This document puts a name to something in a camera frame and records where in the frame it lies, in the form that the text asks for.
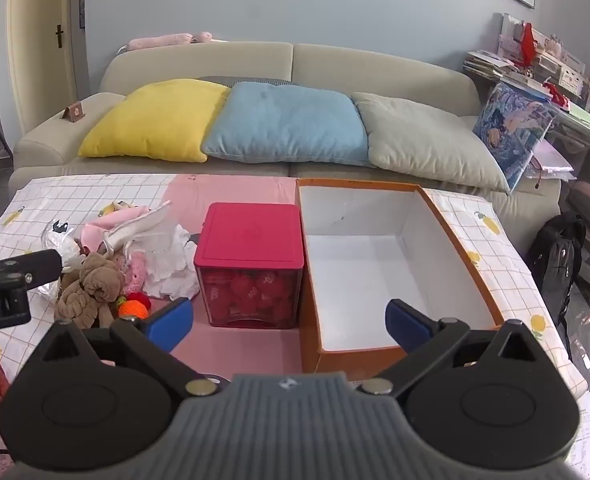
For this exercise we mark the pink plush toy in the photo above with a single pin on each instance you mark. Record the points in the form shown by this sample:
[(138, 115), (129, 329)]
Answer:
[(160, 41)]

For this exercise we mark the brown plush toy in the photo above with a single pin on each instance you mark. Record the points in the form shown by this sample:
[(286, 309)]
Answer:
[(92, 280)]

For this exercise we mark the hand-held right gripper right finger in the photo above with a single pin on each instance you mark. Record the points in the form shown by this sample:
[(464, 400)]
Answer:
[(406, 324)]

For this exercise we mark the small brown stand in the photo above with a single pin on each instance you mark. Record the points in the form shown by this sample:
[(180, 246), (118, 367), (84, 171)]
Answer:
[(75, 112)]

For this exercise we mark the clear plastic folder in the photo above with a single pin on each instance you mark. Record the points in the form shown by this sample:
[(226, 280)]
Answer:
[(552, 160)]

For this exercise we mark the light blue pillow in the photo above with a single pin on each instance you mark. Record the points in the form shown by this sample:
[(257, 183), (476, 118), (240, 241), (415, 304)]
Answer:
[(285, 120)]

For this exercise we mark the orange crochet toy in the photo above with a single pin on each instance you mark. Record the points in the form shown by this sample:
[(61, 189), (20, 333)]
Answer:
[(134, 308)]

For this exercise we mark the red lidded box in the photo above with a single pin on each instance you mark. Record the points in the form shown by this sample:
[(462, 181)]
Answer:
[(250, 240)]

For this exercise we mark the stack of books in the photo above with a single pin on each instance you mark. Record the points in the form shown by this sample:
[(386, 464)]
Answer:
[(487, 65), (550, 60)]

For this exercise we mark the grey mesh pad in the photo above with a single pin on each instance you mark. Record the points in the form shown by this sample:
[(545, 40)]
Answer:
[(255, 80)]

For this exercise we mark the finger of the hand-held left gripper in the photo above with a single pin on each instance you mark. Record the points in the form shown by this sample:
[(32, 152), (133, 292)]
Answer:
[(35, 264)]

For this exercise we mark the yellow pillow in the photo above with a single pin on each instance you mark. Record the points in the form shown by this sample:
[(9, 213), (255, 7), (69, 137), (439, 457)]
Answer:
[(150, 120)]

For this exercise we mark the yellow snack packet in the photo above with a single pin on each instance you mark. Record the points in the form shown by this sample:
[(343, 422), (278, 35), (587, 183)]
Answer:
[(60, 235)]

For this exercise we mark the beige sofa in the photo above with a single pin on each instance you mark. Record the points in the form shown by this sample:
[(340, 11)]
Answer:
[(295, 65)]

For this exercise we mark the orange cardboard box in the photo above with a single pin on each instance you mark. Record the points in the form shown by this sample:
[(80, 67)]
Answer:
[(365, 270)]

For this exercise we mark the pink knitted toy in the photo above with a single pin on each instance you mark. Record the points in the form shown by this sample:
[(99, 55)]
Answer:
[(136, 270)]

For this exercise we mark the printed white paper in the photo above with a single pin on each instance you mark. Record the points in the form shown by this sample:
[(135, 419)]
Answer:
[(587, 435)]

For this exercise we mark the red hanging ornament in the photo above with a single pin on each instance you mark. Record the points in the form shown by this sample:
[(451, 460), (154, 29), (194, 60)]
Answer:
[(528, 42)]

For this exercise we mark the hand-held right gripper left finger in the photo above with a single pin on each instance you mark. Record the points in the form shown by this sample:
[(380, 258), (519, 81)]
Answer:
[(167, 322)]

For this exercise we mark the cream door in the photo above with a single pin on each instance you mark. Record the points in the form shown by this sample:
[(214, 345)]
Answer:
[(40, 35)]

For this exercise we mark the beige pillow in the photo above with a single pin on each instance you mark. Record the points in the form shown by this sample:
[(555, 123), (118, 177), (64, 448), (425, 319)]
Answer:
[(425, 140)]

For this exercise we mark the blue printed pillow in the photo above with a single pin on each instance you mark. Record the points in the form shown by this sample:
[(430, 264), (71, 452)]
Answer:
[(512, 130)]

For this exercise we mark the white plastic bag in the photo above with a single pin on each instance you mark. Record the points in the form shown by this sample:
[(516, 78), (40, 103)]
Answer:
[(170, 265)]

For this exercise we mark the black backpack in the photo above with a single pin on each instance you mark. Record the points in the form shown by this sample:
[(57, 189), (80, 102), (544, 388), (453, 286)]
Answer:
[(557, 255)]

